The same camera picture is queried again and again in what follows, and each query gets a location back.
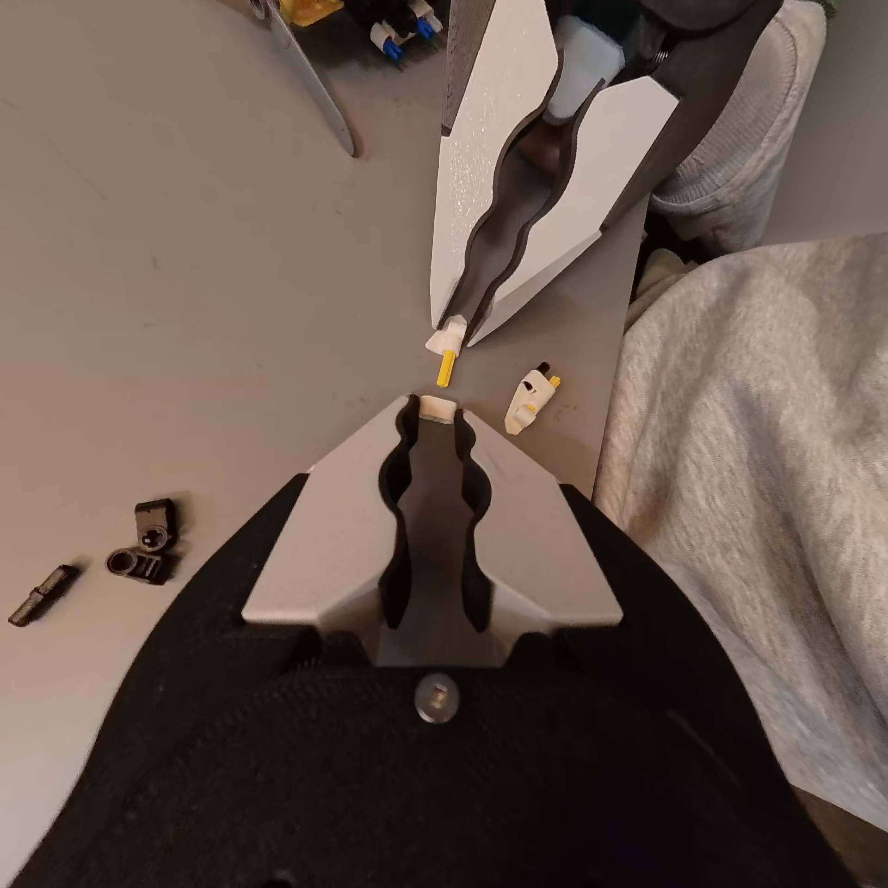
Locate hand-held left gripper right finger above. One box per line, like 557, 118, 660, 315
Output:
454, 408, 624, 645

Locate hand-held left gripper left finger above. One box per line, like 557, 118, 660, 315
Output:
240, 394, 422, 632

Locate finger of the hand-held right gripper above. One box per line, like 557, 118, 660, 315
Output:
466, 75, 682, 349
428, 0, 571, 330

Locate black lego pin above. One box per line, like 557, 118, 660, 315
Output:
7, 563, 81, 629

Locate person's right forearm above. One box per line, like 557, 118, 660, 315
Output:
652, 0, 828, 259

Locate white lego sub-assembly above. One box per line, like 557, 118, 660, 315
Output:
504, 360, 563, 437

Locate lego plane model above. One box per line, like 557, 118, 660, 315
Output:
250, 0, 445, 159

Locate person's right hand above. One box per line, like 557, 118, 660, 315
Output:
517, 121, 566, 174

